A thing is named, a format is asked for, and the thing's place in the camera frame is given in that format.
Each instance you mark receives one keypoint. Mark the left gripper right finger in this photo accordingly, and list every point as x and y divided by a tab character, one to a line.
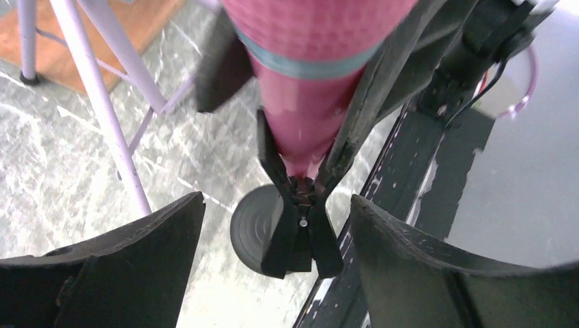
412	279

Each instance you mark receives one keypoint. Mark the black microphone desk stand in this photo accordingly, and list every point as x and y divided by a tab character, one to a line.
283	227

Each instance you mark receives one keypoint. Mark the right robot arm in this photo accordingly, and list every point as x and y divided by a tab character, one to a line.
492	31

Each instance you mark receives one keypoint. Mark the wooden board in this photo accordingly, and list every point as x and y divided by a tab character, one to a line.
142	21

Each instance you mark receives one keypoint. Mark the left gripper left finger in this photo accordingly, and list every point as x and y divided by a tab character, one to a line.
133	276

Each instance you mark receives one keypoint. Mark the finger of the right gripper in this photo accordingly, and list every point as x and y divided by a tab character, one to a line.
225	66
402	66

